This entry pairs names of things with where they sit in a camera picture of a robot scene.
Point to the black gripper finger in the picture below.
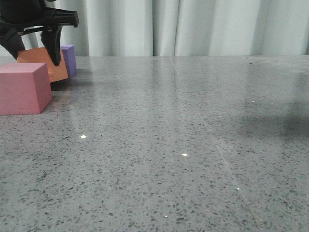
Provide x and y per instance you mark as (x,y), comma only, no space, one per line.
(11,41)
(51,41)

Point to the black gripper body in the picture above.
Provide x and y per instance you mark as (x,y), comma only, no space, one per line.
(29,16)

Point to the orange foam cube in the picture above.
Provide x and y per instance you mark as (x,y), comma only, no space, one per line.
(40,55)

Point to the purple foam cube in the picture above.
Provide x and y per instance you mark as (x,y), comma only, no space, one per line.
(68,51)

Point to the pink foam cube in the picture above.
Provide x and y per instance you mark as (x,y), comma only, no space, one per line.
(24,88)

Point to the pale green curtain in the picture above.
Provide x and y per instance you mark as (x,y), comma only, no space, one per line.
(187,27)

